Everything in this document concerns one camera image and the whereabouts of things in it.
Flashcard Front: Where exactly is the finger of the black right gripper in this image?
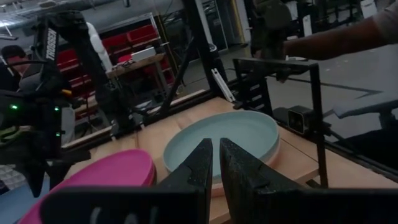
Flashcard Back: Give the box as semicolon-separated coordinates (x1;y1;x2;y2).
26;163;47;198
48;163;67;188

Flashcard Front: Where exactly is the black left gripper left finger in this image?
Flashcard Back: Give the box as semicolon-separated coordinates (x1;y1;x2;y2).
157;138;214;195

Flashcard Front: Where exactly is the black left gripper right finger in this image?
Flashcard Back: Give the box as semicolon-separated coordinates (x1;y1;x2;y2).
219;138;302;224

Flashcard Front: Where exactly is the light blue plate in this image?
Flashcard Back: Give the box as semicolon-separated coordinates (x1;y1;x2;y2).
163;110;280;184

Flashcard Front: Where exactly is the pink plate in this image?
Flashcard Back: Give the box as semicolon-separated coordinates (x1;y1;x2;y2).
17;149;156;224

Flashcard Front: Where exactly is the person's forearm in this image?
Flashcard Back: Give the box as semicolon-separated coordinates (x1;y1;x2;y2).
282;2;398;62

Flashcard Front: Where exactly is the wooden workbench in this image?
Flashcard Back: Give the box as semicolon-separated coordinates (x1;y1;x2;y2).
105;52;170;100

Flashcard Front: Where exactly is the white box on workbench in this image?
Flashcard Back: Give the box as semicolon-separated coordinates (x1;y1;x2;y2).
130;46;157;62

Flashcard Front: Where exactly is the grey chair seat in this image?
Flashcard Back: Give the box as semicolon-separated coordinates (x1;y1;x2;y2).
332;90;398;128

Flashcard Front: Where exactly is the shelving with red bins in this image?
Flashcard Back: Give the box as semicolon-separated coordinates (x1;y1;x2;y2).
55;12;175;121

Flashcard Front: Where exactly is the dark green bag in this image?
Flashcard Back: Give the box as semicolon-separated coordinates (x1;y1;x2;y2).
251;0;293;60

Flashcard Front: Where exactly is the black table-level camera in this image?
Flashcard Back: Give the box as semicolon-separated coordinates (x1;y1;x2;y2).
286;105;315;135

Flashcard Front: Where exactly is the wooden shelf with black frame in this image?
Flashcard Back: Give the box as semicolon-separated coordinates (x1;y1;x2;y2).
136;57;329;224

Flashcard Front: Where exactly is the black aluminium rig frame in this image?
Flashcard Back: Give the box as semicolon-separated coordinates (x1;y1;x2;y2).
62;0;398;184

